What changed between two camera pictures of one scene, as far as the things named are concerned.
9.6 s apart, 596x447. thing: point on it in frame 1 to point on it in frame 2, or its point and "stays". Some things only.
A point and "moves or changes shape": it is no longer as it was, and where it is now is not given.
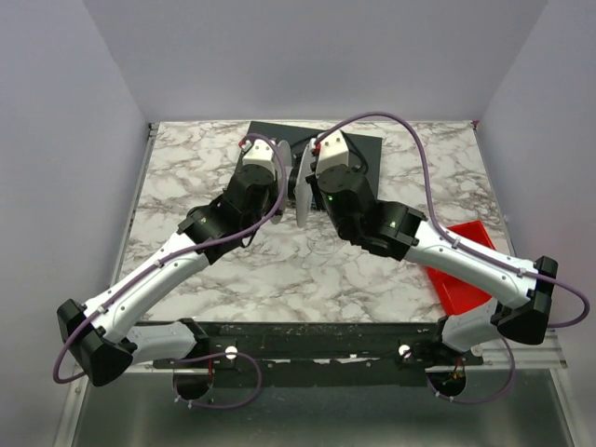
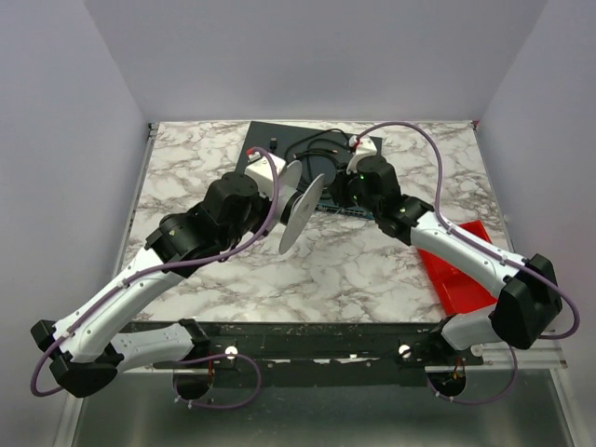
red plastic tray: [458, 295] stays
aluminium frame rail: [135, 203] stays
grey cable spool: [298, 182] moves or changes shape
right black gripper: [310, 184] to [339, 191]
